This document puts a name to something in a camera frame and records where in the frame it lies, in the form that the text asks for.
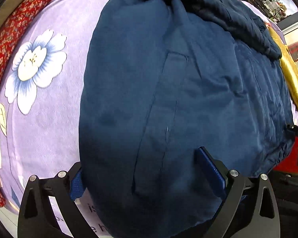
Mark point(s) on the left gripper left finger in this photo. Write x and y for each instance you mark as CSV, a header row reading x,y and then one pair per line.
x,y
36,216

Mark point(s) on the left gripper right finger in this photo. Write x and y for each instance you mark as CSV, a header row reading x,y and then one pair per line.
x,y
248,207

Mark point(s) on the navy blue padded jacket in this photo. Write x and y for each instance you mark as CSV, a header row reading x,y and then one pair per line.
x,y
163,78

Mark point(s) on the golden yellow shiny garment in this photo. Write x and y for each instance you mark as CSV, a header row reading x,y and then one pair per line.
x,y
288,66

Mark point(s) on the purple floral bed sheet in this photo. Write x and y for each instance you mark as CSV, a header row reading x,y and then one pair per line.
x,y
40,105

